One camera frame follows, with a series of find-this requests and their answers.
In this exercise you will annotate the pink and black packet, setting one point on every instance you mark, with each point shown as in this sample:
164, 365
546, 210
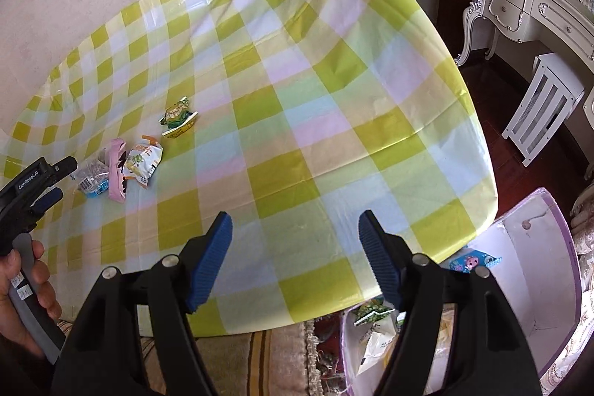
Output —
116, 178

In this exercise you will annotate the purple and white box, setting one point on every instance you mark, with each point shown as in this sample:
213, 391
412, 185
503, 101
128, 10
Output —
533, 275

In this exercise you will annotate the small green candy packet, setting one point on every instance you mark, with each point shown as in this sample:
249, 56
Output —
178, 117

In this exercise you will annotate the clear packet with blue label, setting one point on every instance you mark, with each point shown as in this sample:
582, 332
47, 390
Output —
90, 180

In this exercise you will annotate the white slatted stool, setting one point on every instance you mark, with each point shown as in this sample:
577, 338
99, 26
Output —
552, 76

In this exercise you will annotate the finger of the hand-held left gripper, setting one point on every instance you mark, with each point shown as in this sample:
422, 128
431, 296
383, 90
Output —
48, 199
62, 167

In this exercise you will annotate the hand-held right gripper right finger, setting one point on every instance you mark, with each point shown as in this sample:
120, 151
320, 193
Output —
380, 261

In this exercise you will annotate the yellow checkered tablecloth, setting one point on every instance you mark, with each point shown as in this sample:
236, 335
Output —
325, 99

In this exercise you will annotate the blue cartoon snack packet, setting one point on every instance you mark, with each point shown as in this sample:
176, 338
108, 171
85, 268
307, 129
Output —
478, 260

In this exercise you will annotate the floral cloth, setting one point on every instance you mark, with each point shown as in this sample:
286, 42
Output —
325, 359

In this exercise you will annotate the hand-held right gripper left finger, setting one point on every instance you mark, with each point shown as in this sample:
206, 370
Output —
209, 266

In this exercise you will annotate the clear white nut packet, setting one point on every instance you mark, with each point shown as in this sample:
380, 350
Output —
376, 345

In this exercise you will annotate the person's left hand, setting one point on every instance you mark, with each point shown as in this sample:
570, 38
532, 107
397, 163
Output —
46, 289

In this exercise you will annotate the white orange snack packet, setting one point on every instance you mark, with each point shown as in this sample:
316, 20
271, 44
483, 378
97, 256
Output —
144, 161

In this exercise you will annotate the olive green pea packet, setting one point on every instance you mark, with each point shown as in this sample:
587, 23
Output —
371, 312

